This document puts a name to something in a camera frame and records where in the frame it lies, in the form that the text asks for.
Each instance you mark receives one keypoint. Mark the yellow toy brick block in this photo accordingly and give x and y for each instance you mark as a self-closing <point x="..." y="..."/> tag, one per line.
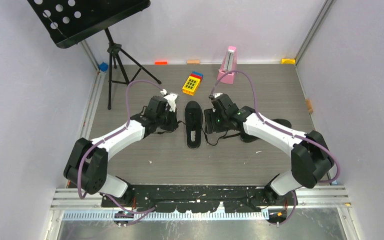
<point x="192" y="83"/>

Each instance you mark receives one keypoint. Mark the yellow corner block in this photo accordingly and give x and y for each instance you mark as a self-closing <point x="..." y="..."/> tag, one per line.
<point x="288" y="61"/>

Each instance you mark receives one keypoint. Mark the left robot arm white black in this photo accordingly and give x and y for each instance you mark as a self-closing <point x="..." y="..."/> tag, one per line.
<point x="87" y="166"/>

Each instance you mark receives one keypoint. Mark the pink metronome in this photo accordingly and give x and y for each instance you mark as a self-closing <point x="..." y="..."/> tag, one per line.
<point x="229" y="64"/>

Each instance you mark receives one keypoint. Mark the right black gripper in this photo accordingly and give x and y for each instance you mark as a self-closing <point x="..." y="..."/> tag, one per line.
<point x="210" y="115"/>

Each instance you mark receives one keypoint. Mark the black music stand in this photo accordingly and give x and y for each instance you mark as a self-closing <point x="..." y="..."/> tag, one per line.
<point x="70" y="22"/>

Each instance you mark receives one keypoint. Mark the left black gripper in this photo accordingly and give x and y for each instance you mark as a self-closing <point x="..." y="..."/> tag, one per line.
<point x="173" y="124"/>

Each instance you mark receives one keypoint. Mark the black canvas shoe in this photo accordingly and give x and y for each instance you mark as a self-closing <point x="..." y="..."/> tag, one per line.
<point x="193" y="115"/>
<point x="246" y="138"/>

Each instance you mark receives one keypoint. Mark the wooden block right edge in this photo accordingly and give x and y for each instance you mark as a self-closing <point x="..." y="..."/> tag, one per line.
<point x="309" y="106"/>

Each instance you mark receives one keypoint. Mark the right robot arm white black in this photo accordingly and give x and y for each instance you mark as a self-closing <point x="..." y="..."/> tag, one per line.
<point x="309" y="160"/>

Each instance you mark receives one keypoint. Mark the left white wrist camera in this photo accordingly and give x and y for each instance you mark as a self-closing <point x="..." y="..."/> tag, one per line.
<point x="171" y="99"/>

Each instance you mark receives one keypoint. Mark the orange block at wall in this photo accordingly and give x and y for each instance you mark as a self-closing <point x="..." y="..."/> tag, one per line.
<point x="161" y="63"/>

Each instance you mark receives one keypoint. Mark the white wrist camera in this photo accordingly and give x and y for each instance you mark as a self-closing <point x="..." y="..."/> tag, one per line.
<point x="214" y="96"/>
<point x="171" y="99"/>

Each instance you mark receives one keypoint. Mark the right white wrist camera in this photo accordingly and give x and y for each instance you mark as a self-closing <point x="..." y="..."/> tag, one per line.
<point x="214" y="96"/>

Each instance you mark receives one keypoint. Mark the tan wooden block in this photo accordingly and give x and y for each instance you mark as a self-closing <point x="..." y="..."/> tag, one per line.
<point x="193" y="61"/>

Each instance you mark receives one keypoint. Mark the blue corner block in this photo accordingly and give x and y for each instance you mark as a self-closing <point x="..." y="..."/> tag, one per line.
<point x="103" y="67"/>

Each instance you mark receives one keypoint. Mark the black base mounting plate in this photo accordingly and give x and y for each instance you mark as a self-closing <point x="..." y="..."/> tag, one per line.
<point x="197" y="198"/>

